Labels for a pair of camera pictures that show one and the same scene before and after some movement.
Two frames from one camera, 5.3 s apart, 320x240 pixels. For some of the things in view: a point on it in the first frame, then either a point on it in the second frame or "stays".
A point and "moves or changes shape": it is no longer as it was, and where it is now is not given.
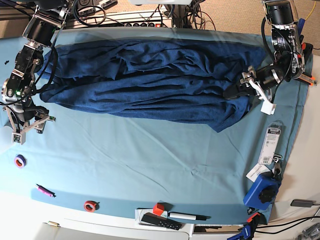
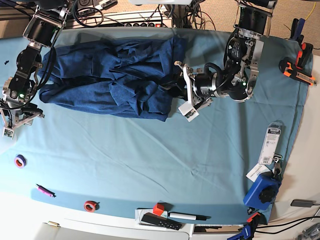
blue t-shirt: [188, 79] moves or changes shape
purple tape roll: [20, 161] stays
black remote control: [157, 220] stays
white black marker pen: [188, 216] stays
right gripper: [268, 76] → [205, 86]
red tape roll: [91, 206] stays
